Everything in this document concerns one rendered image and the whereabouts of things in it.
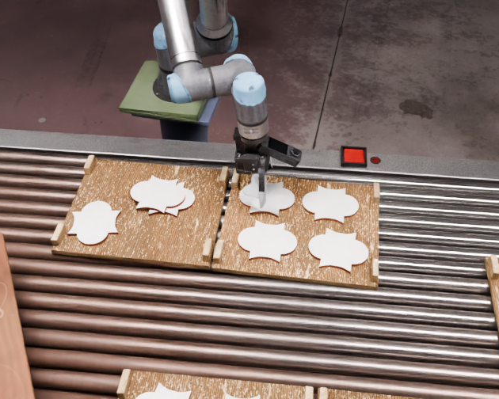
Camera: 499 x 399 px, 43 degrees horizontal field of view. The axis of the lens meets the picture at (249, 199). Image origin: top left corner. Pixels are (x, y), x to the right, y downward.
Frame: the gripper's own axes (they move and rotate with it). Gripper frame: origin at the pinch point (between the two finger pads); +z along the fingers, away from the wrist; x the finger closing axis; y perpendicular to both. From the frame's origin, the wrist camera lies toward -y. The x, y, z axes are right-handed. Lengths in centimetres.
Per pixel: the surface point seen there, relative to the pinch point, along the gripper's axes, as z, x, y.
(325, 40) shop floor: 98, -234, 0
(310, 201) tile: 3.9, 0.2, -11.6
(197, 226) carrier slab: 2.4, 12.8, 17.2
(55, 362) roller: 3, 55, 41
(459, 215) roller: 11, -4, -52
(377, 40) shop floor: 101, -239, -32
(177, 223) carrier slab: 1.9, 12.5, 22.8
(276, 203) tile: 3.1, 2.1, -2.6
